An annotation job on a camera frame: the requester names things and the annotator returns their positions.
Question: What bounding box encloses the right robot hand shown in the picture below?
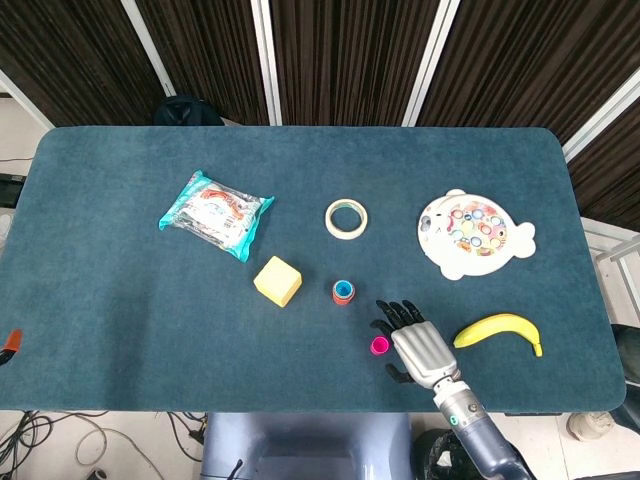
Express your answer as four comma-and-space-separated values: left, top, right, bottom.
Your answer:
369, 298, 460, 389

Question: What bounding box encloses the yellow banana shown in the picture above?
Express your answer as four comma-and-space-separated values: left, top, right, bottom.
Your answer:
452, 313, 544, 358

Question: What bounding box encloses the orange plastic cup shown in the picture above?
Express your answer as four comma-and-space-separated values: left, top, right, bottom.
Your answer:
331, 279, 356, 305

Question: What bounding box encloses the black trash bag bin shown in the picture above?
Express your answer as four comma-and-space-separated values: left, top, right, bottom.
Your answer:
413, 428, 481, 480

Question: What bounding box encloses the white fish toy board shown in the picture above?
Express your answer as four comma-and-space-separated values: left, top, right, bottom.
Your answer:
417, 188, 537, 281

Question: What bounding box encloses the blue-grey robot torso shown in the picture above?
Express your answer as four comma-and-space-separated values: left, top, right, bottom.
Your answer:
199, 412, 416, 480

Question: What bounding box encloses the yellow foam cube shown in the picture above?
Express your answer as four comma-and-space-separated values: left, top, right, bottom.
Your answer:
253, 255, 303, 308

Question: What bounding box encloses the masking tape roll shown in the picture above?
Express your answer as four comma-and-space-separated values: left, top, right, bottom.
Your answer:
324, 198, 369, 242

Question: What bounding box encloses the dark chair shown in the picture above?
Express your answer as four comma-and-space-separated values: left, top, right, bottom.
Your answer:
612, 323, 640, 431

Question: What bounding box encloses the grey metal rack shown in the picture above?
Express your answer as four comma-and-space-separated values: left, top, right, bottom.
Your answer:
594, 234, 640, 324

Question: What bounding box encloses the teal snack bag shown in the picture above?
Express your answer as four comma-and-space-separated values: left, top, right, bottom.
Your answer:
158, 169, 276, 264

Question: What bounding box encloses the teal table cloth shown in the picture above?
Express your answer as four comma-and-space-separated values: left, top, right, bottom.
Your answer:
0, 125, 627, 414

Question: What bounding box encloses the black backpack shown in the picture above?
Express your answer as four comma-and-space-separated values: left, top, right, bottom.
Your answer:
153, 95, 225, 127

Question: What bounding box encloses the orange black object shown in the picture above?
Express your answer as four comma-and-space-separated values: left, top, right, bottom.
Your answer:
0, 328, 24, 366

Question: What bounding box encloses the black box device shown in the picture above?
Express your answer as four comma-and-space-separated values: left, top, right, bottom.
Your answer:
0, 172, 27, 209

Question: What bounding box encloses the white partition post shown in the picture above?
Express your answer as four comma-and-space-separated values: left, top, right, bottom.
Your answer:
0, 68, 55, 131
402, 0, 461, 127
562, 67, 640, 162
249, 0, 284, 126
119, 0, 177, 98

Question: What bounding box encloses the grey floor cable loop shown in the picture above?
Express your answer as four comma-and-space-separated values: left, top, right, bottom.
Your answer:
74, 414, 166, 480

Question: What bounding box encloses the black floor cable bundle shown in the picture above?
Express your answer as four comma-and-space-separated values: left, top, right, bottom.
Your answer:
0, 410, 66, 471

